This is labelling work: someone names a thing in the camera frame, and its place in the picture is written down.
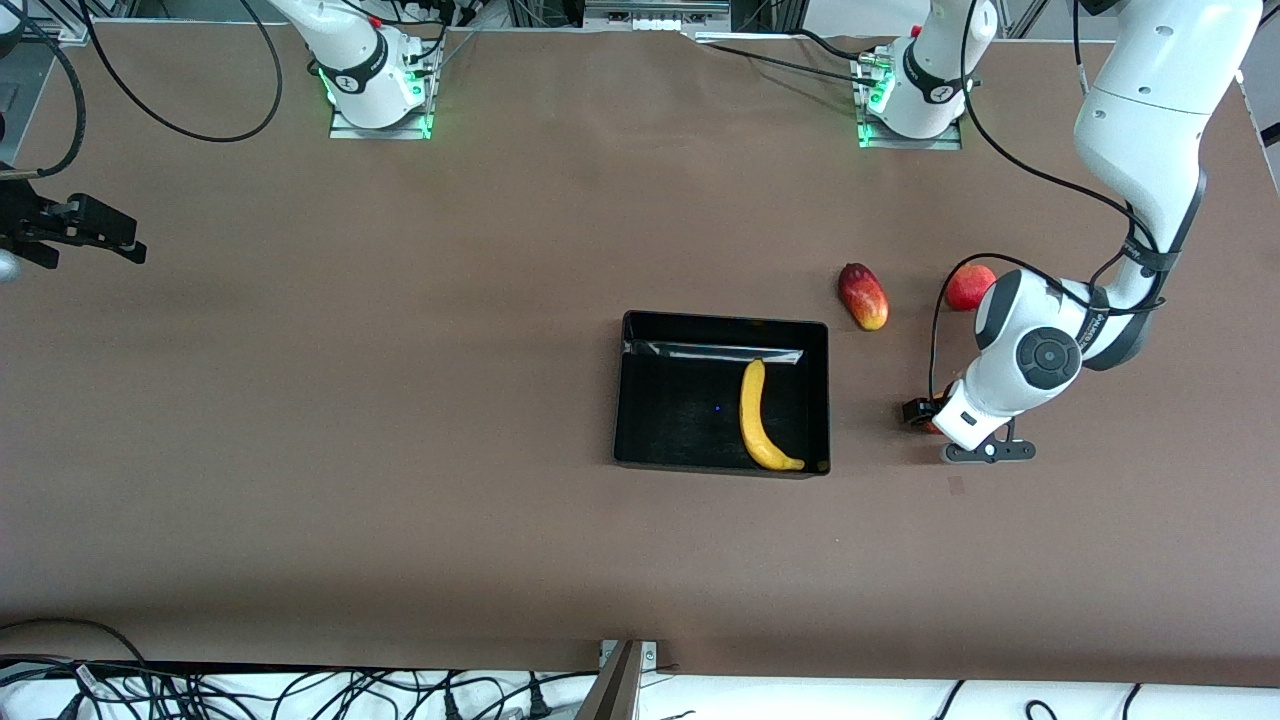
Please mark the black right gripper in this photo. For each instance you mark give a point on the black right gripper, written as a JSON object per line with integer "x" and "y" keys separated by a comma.
{"x": 22, "y": 222}

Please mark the yellow banana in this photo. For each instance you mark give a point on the yellow banana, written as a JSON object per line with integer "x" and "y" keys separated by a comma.
{"x": 752, "y": 420}

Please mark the black plastic box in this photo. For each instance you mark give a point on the black plastic box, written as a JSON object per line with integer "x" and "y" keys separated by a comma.
{"x": 680, "y": 430}

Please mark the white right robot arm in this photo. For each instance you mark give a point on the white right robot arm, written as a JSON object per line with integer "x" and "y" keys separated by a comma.
{"x": 360, "y": 70}

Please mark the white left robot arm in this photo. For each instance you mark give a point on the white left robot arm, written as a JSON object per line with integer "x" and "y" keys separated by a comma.
{"x": 1150, "y": 120}

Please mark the red yellow mango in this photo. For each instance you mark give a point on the red yellow mango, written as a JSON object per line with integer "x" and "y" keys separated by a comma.
{"x": 863, "y": 297}

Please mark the red pomegranate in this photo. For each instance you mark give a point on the red pomegranate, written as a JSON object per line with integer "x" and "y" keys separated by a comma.
{"x": 968, "y": 285}

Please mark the brown table cover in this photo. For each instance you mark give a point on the brown table cover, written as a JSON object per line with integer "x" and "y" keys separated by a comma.
{"x": 500, "y": 550}

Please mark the silver metal device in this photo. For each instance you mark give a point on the silver metal device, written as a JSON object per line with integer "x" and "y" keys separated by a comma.
{"x": 655, "y": 15}

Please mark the grey aluminium frame rail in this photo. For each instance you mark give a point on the grey aluminium frame rail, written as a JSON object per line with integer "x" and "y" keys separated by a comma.
{"x": 60, "y": 30}

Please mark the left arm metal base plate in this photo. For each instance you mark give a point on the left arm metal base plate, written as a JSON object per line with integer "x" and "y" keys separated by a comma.
{"x": 910, "y": 143}

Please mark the silver pole bracket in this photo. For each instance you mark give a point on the silver pole bracket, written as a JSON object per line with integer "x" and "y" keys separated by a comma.
{"x": 650, "y": 655}

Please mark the grey aluminium camera pole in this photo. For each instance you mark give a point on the grey aluminium camera pole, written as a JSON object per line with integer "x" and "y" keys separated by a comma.
{"x": 615, "y": 690}

